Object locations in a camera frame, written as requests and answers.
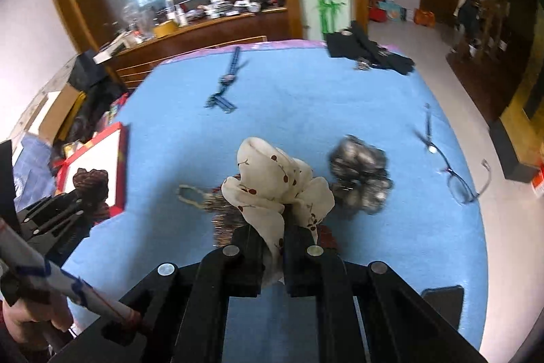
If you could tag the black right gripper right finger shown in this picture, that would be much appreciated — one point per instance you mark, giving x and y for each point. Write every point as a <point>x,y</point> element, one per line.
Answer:
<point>367,313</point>

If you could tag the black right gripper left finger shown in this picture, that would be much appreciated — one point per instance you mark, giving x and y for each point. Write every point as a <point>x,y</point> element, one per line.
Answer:
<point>183,315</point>

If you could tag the white dotted scrunchie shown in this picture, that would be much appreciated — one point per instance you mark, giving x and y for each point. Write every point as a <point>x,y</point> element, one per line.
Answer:
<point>268,182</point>

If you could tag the red plaid scrunchie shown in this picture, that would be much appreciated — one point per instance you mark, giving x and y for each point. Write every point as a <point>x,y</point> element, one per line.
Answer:
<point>93,189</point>

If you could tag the person's left hand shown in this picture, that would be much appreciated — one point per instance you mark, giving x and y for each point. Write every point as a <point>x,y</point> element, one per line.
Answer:
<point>23,320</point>

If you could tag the red polka dot scrunchie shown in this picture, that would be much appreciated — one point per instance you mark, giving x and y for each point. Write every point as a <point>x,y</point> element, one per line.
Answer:
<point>326,239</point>

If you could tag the red white gift box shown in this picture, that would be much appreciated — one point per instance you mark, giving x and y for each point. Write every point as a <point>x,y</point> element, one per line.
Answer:
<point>106,151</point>

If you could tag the rhinestone hair claw clip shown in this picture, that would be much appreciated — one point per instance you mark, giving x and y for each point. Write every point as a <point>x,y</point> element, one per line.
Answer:
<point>225,218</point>

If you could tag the cardboard box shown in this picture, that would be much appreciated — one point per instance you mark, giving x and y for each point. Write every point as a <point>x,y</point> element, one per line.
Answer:
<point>60,117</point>

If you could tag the grey organza scrunchie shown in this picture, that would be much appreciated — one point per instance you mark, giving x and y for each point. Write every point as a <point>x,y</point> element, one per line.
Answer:
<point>362,180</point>

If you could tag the blue bed cover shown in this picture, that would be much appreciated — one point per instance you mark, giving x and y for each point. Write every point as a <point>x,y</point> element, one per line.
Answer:
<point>303,101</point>

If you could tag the wooden cabinet counter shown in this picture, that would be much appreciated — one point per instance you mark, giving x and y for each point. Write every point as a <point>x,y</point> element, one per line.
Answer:
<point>131,66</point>

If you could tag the white spray bottle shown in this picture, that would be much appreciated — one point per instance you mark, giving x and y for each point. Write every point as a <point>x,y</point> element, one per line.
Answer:
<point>171,11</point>

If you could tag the black clothing pile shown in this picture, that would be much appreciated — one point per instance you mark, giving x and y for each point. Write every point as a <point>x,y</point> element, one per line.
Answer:
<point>353,43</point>

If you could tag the black frame eyeglasses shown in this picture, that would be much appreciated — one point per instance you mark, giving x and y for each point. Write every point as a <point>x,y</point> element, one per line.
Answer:
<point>460,189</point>

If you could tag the blue striped strap watch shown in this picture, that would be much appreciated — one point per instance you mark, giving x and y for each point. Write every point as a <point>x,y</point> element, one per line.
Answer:
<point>225,82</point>

